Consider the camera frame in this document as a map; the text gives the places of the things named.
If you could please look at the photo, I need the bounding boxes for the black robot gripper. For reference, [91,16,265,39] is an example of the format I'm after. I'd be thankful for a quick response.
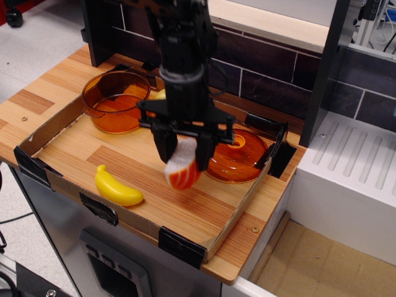
[137,66,236,171]

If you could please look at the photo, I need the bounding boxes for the salmon sushi toy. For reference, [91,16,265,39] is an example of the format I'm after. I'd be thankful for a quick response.
[164,138,201,190]

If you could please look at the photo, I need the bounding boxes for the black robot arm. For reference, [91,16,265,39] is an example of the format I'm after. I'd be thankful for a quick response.
[120,1,236,171]

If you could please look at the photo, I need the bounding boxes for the orange transparent pot lid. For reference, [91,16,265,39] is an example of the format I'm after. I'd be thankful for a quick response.
[206,129,269,183]

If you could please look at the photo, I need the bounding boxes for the orange transparent plastic pot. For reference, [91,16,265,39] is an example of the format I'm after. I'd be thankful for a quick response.
[81,68,150,134]

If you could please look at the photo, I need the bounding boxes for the cardboard fence with black tape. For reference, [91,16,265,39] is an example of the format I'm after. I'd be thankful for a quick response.
[13,63,297,270]

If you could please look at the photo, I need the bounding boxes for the yellow toy potato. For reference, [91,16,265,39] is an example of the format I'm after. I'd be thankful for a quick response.
[154,89,166,100]

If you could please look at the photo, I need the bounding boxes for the yellow toy banana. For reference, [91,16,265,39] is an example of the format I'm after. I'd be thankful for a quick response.
[95,165,144,207]

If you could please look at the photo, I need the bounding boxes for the grey toy oven front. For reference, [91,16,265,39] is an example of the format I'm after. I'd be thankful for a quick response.
[79,230,152,297]

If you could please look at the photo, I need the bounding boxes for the white toy sink drainboard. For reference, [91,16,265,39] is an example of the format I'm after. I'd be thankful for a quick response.
[287,113,395,264]

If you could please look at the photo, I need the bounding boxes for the dark grey right post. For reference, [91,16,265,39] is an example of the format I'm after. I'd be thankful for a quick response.
[299,1,355,147]

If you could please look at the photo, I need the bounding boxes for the dark grey vertical post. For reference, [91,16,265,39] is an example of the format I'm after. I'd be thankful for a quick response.
[80,0,121,67]

